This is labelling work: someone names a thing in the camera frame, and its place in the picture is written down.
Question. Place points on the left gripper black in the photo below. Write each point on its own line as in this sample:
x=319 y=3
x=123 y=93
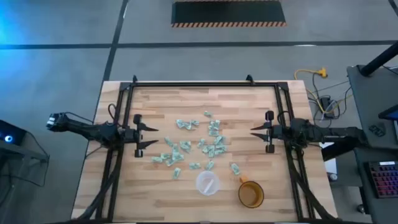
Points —
x=138 y=136

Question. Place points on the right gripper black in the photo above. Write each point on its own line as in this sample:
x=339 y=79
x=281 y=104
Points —
x=270 y=132

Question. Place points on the bills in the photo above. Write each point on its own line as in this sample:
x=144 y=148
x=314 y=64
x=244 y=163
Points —
x=176 y=173

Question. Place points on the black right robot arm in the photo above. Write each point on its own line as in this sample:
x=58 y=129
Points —
x=311 y=130

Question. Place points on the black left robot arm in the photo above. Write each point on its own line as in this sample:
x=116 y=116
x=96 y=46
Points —
x=93 y=130

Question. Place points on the amber glass mug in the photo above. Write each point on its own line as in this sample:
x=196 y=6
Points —
x=250 y=194

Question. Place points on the black power strip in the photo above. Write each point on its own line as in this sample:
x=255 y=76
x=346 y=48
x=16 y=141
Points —
x=326 y=104

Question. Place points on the clear plastic cup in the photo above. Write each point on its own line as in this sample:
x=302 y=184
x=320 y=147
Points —
x=202 y=186

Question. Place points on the white paper sheet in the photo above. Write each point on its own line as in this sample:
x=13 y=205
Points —
x=332 y=166

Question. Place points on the black desk crossbar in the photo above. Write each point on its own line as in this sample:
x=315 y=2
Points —
x=339 y=152

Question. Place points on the small grey caster wheel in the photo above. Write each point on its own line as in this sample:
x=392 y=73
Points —
x=360 y=208
x=333 y=176

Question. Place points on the dark charcoal desk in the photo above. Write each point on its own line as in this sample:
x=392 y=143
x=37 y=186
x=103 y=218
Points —
x=362 y=174

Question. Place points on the grey desk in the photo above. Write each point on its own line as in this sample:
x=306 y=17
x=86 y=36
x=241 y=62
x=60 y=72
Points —
x=367 y=102

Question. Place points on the black controller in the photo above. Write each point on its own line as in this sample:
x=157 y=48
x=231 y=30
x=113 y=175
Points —
x=377 y=130

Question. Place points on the black hazard-striped floor mat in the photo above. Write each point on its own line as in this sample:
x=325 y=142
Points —
x=227 y=12

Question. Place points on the black metal side stand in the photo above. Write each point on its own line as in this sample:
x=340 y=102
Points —
x=21 y=152

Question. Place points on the monitor with blue screen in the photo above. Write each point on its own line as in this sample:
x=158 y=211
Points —
x=390 y=113

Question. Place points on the backlit black keyboard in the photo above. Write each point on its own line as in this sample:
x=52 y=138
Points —
x=384 y=180

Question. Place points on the black computer with blue light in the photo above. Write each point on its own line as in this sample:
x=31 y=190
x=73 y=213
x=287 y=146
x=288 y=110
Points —
x=12 y=132

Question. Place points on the black pole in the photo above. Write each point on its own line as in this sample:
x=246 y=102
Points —
x=379 y=59

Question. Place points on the black frame clamp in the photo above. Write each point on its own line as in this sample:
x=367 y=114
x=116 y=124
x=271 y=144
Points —
x=249 y=78
x=134 y=78

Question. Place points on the black metal table frame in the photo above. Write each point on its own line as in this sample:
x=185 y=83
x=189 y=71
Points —
x=202 y=84

